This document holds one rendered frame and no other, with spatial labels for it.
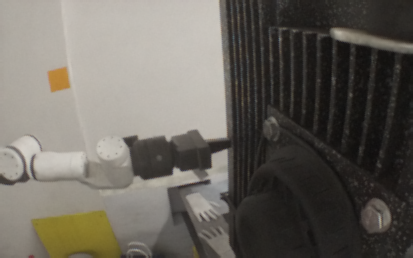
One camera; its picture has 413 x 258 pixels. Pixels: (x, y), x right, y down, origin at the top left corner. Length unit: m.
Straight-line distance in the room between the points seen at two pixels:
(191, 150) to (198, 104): 0.79
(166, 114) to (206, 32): 0.44
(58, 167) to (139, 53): 0.77
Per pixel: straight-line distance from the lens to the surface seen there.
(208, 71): 1.32
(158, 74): 1.26
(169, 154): 0.56
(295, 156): 0.36
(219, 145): 0.61
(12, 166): 0.63
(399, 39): 0.24
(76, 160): 0.60
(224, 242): 1.15
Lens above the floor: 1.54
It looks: 25 degrees down
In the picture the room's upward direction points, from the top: 4 degrees counter-clockwise
